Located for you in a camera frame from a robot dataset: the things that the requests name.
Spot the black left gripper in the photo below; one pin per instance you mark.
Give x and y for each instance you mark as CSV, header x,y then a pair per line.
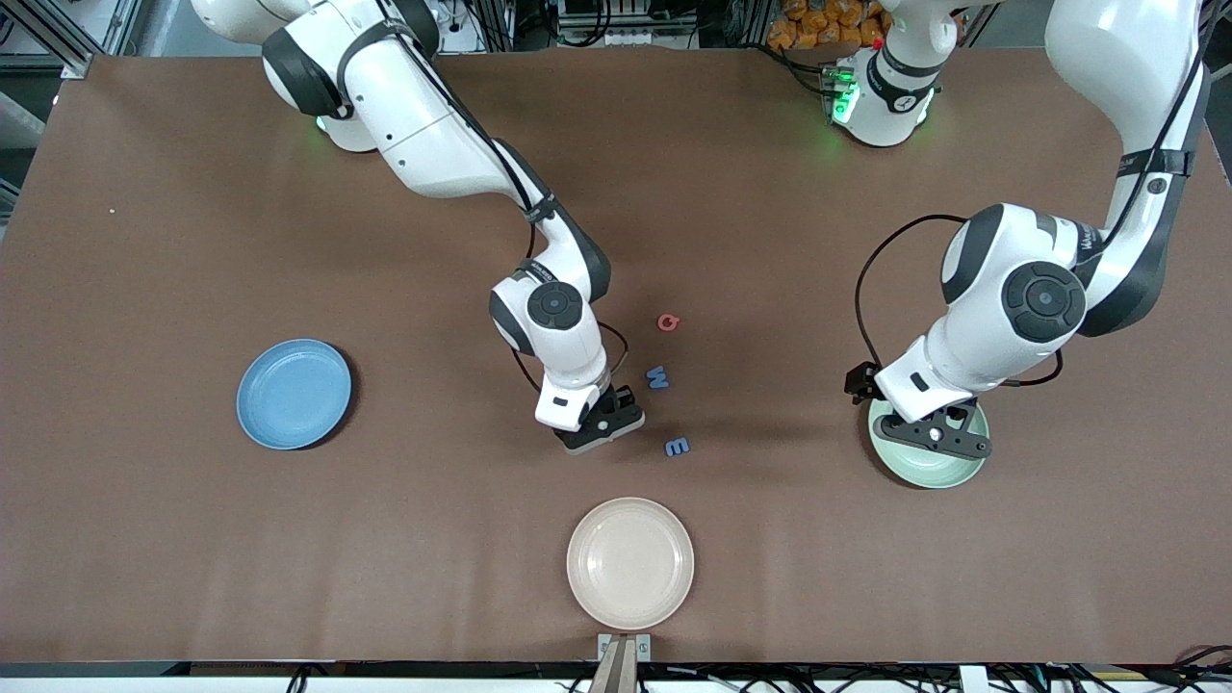
x,y
859,382

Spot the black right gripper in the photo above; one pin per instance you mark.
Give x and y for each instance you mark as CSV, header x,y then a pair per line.
x,y
624,397

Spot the blue foam letter m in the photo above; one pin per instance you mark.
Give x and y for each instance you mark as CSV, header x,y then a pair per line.
x,y
677,447

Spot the pink foam letter Q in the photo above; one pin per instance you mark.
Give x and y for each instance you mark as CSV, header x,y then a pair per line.
x,y
660,321

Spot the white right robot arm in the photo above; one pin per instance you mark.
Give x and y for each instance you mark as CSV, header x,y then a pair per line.
x,y
423,135

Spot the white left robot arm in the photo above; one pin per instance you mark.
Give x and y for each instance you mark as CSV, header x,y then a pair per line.
x,y
982,327

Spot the green plate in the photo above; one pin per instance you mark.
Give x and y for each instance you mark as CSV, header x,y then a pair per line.
x,y
924,472

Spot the beige plate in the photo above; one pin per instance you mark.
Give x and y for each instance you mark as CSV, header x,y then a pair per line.
x,y
630,563

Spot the blue plate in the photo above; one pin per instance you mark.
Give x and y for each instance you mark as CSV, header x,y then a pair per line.
x,y
289,395

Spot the blue foam letter W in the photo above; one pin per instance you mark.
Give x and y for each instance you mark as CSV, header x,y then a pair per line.
x,y
657,381

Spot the orange snack bags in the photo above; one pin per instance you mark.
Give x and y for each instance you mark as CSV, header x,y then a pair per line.
x,y
818,24

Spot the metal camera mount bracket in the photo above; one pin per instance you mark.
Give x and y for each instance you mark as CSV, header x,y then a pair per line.
x,y
624,664

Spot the aluminium frame profile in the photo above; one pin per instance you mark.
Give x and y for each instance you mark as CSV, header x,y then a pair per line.
x,y
58,43

